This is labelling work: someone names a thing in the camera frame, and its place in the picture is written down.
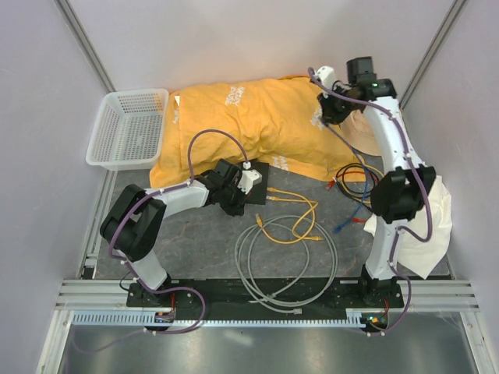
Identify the black network switch box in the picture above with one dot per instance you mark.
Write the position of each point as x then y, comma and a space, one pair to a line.
258, 194

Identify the grey slotted cable duct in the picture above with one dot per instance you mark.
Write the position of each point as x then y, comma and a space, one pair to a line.
153, 319

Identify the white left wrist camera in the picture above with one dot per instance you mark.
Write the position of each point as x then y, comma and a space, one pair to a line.
249, 178

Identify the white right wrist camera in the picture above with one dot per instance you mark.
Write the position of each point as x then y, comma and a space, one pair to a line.
326, 76

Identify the orange printed t-shirt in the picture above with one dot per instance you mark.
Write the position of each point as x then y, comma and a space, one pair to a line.
276, 121

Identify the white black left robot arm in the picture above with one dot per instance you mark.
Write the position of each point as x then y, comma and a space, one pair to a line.
132, 225

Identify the beige bucket hat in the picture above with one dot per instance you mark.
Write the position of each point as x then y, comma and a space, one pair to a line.
358, 133

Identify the white crumpled cloth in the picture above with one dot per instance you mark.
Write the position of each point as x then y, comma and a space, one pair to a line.
419, 257

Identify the white plastic perforated basket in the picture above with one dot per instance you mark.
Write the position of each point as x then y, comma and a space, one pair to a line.
128, 130

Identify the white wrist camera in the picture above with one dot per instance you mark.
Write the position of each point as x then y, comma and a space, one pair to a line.
326, 76
249, 178

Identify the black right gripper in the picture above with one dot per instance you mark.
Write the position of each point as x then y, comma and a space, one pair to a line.
327, 114

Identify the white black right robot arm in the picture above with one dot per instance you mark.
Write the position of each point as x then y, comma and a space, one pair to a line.
400, 200

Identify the aluminium frame rail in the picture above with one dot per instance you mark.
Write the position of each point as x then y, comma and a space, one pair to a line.
427, 296

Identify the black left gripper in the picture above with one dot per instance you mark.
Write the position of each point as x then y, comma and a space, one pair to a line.
237, 209

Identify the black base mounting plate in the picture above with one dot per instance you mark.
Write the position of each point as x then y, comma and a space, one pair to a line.
229, 300

